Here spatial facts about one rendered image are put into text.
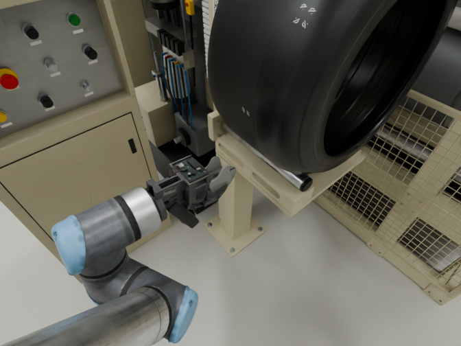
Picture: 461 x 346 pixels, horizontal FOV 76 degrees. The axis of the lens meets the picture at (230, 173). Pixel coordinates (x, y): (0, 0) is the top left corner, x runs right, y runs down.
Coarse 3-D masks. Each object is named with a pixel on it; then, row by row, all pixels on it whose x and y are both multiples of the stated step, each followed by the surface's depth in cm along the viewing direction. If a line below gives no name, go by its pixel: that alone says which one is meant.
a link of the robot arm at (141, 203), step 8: (128, 192) 53; (136, 192) 53; (144, 192) 53; (128, 200) 51; (136, 200) 52; (144, 200) 52; (152, 200) 53; (136, 208) 51; (144, 208) 52; (152, 208) 52; (136, 216) 51; (144, 216) 51; (152, 216) 52; (160, 216) 53; (144, 224) 52; (152, 224) 53; (160, 224) 54; (144, 232) 52; (152, 232) 55
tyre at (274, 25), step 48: (240, 0) 52; (288, 0) 46; (336, 0) 43; (384, 0) 45; (432, 0) 71; (240, 48) 53; (288, 48) 47; (336, 48) 45; (384, 48) 86; (432, 48) 71; (240, 96) 58; (288, 96) 50; (336, 96) 96; (384, 96) 88; (288, 144) 58; (336, 144) 89
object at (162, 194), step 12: (180, 168) 58; (192, 168) 58; (204, 168) 59; (168, 180) 55; (180, 180) 55; (192, 180) 56; (204, 180) 59; (156, 192) 53; (168, 192) 55; (180, 192) 58; (192, 192) 57; (204, 192) 61; (156, 204) 54; (168, 204) 58; (180, 204) 60; (192, 204) 60
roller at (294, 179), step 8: (224, 128) 96; (248, 144) 89; (256, 152) 88; (264, 160) 86; (272, 168) 86; (280, 168) 83; (288, 176) 81; (296, 176) 80; (304, 176) 79; (296, 184) 80; (304, 184) 78
